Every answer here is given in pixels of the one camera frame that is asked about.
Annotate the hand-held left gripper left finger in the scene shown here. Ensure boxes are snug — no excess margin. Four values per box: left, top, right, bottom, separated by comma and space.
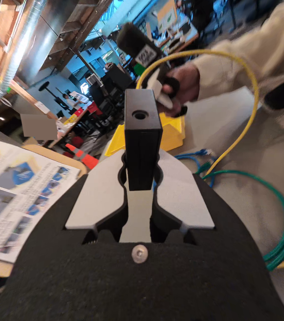
65, 149, 128, 230

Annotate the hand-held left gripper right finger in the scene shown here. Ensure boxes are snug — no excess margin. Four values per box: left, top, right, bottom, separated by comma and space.
153, 149, 216, 232

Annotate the blue ethernet cable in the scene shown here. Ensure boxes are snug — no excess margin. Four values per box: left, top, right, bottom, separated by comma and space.
175, 148, 218, 187

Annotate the yellow plastic bin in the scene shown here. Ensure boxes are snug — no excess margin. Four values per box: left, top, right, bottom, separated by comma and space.
104, 113, 185, 157

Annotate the black network switch box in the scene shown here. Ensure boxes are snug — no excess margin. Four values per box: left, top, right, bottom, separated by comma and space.
124, 88, 163, 191

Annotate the yellow ethernet cable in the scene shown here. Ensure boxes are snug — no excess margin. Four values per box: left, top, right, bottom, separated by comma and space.
136, 49, 284, 270

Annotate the person's right forearm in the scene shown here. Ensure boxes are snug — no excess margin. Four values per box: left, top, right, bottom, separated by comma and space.
192, 0, 284, 131

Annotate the person's right hand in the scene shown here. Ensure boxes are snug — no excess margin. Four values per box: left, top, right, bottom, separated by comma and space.
161, 62, 201, 118

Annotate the orange traffic cone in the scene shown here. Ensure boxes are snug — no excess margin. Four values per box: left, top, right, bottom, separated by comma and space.
65, 143, 100, 170

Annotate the wooden table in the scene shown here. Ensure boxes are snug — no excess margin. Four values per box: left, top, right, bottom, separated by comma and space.
0, 143, 88, 277

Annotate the printed paper sheet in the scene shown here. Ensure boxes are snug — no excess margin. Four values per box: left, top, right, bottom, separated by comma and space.
0, 135, 81, 264

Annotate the metal air duct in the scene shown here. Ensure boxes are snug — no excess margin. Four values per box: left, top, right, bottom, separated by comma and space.
0, 0, 67, 108

